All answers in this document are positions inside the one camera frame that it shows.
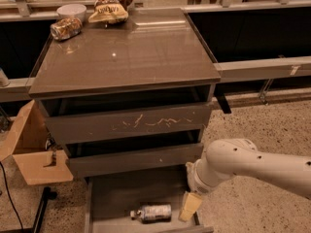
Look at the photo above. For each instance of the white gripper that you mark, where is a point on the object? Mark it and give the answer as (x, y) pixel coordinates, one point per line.
(196, 183)

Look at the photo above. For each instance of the metal railing beam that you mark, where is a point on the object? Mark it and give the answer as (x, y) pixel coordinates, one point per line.
(264, 69)

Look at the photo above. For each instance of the yellow chip bag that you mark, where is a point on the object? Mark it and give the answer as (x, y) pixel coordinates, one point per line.
(109, 13)

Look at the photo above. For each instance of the grey drawer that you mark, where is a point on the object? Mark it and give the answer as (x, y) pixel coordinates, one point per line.
(111, 198)
(93, 118)
(134, 153)

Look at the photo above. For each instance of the black stand leg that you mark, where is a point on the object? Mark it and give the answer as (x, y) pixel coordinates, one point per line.
(47, 195)

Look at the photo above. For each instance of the white bowl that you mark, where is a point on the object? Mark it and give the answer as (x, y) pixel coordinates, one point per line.
(73, 10)

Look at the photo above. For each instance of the grey middle drawer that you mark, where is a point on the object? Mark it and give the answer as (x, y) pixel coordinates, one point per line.
(134, 153)

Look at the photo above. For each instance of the grey bottom drawer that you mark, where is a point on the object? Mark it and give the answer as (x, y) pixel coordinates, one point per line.
(111, 198)

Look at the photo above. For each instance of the clear plastic water bottle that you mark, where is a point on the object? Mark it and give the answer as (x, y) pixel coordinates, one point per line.
(152, 213)

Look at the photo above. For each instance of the open cardboard box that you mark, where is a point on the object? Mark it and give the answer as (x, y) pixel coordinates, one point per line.
(26, 144)

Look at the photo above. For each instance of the lying metal can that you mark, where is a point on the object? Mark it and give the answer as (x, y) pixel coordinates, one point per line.
(66, 28)

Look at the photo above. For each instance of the grey drawer cabinet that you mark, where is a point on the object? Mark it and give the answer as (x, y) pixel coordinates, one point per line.
(153, 49)

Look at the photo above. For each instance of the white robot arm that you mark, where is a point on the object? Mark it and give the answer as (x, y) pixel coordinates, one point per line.
(226, 158)

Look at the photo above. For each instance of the grey top drawer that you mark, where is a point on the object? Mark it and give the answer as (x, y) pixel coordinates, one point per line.
(93, 118)

